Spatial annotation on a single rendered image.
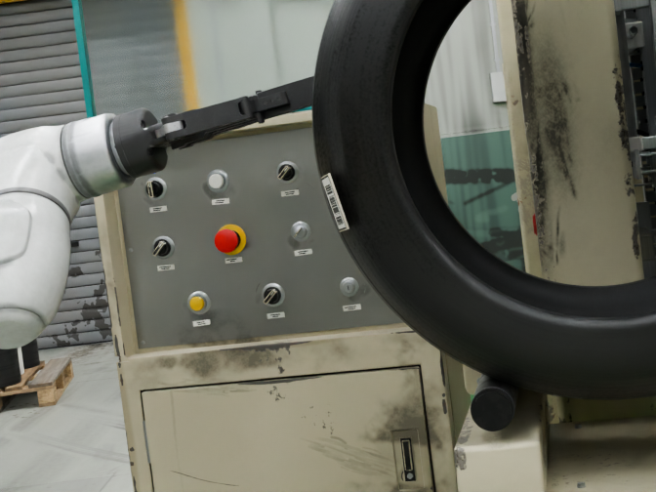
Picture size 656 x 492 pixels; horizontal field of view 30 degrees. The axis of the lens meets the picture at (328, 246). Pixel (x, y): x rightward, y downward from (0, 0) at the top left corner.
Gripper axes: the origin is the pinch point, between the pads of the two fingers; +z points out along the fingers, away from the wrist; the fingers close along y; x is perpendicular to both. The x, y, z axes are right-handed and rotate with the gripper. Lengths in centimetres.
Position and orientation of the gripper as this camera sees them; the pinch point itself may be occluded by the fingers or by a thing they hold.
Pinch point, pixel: (290, 98)
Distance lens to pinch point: 137.7
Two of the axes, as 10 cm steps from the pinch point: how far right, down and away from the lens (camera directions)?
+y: 1.9, -0.8, 9.8
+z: 9.5, -2.6, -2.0
